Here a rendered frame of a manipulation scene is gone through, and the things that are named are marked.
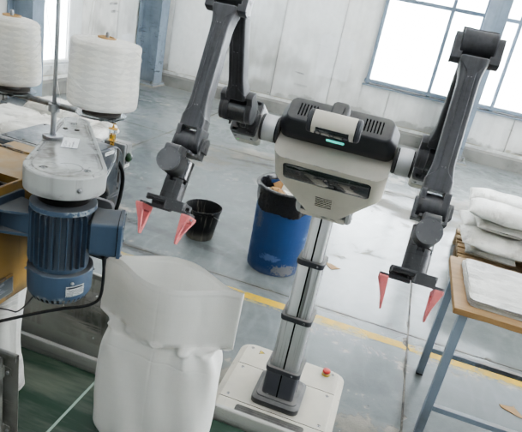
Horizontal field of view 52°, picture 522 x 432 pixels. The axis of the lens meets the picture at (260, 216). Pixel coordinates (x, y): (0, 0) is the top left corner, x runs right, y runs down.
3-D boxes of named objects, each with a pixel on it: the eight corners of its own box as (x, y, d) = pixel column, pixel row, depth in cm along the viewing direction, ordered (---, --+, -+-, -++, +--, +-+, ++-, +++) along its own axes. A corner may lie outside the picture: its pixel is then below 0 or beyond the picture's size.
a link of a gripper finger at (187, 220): (179, 245, 127) (191, 207, 128) (152, 237, 128) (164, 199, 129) (187, 248, 133) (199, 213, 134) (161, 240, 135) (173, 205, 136)
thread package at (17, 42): (54, 87, 141) (57, 21, 134) (15, 93, 128) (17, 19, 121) (6, 75, 144) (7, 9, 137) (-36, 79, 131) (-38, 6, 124)
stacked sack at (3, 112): (48, 127, 460) (49, 110, 455) (-12, 140, 401) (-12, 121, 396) (6, 115, 471) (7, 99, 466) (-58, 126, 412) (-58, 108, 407)
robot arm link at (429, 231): (453, 207, 123) (415, 196, 125) (463, 195, 112) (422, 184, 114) (439, 256, 122) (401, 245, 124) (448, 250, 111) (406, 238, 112)
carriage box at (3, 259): (65, 267, 156) (71, 164, 144) (-24, 324, 125) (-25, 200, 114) (-7, 242, 161) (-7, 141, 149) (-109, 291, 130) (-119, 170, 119)
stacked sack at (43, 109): (109, 123, 503) (111, 108, 498) (82, 132, 464) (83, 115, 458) (47, 107, 517) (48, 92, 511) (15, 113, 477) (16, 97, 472)
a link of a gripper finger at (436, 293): (435, 325, 115) (447, 283, 116) (402, 315, 116) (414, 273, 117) (430, 324, 121) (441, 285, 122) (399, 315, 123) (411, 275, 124)
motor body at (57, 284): (103, 287, 139) (111, 198, 130) (67, 316, 125) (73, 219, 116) (51, 270, 142) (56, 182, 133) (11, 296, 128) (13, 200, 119)
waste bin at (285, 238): (309, 260, 429) (328, 183, 405) (295, 288, 382) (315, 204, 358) (253, 243, 439) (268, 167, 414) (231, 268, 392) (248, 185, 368)
